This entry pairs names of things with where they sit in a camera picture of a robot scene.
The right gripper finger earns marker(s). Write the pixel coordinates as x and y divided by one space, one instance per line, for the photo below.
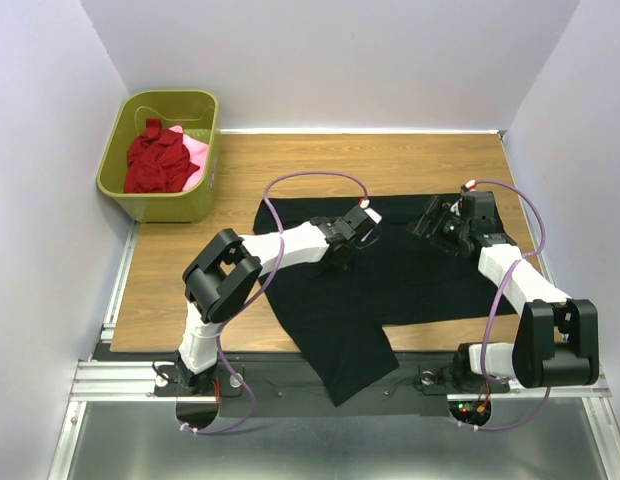
425 225
445 241

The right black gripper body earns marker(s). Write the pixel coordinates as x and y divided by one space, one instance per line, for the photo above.
457 228

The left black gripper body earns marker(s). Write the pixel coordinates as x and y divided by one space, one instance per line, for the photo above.
353 246

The black t shirt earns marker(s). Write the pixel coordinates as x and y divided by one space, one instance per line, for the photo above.
336 316

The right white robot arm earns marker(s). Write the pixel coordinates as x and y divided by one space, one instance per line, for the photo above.
556 343

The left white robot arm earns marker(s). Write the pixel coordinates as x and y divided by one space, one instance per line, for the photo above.
220 279

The pink t shirt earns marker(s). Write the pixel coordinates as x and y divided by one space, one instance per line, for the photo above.
198 156

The olive green plastic bin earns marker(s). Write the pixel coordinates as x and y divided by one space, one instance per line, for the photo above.
197 112

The red t shirt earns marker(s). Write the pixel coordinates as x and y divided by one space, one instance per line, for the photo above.
157 161

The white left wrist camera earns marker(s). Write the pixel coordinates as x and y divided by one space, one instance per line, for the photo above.
364 204

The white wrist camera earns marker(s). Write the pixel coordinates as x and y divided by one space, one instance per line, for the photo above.
465 188
364 204

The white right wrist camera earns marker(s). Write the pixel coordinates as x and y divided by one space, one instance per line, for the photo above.
465 188

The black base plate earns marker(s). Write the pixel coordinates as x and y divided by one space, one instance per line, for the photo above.
285 385

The aluminium frame rail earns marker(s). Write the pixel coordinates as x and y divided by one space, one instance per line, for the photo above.
128 381

